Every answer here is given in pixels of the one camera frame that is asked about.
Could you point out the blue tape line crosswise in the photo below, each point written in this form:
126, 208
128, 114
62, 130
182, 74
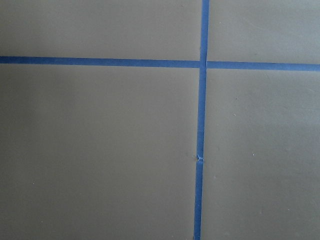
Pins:
158, 63

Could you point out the blue tape line lengthwise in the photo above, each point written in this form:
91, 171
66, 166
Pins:
201, 113

